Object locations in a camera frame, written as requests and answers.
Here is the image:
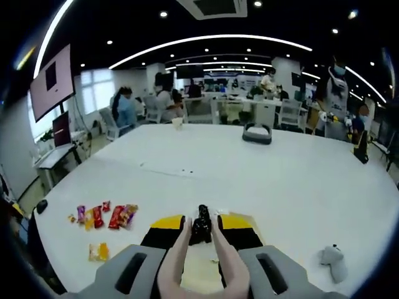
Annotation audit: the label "white office desk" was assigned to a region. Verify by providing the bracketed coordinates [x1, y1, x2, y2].
[211, 98, 308, 125]

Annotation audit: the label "white monitor desk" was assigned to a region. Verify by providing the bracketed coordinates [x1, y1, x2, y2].
[34, 141, 84, 187]

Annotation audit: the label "small grey white device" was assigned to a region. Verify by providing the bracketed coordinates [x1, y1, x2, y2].
[317, 244, 349, 284]

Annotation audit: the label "yellow clear food packet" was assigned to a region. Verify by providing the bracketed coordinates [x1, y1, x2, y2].
[88, 242, 110, 262]
[84, 209, 96, 231]

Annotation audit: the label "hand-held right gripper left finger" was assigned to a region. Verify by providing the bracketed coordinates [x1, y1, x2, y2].
[67, 214, 187, 299]

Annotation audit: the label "gold purple food packet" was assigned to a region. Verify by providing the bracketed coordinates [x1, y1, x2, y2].
[120, 204, 139, 230]

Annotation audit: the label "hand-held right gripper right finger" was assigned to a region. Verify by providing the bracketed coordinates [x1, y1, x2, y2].
[217, 213, 347, 299]

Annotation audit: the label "pink food tongs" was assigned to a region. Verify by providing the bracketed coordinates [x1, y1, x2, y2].
[157, 214, 252, 299]

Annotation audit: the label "black food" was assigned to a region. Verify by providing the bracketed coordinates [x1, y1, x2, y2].
[189, 204, 213, 245]

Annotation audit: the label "ceiling air conditioner vent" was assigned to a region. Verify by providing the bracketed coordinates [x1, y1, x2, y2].
[176, 0, 249, 20]

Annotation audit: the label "grey head-mounted device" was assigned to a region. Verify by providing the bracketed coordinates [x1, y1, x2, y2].
[242, 122, 272, 146]

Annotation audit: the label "curved ceiling light strip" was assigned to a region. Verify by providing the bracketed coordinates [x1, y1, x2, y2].
[108, 34, 313, 70]
[32, 0, 74, 78]

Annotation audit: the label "large wall screen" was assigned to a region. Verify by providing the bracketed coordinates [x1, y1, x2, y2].
[29, 43, 77, 122]

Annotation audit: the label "dark red monitor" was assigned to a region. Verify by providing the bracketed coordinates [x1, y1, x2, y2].
[52, 111, 72, 148]

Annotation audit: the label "white mesh office chair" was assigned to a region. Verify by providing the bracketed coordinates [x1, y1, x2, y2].
[99, 107, 133, 141]
[183, 97, 216, 124]
[279, 98, 303, 130]
[143, 95, 163, 124]

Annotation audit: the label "beige hexagonal food container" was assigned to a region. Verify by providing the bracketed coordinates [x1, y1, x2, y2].
[180, 210, 266, 295]

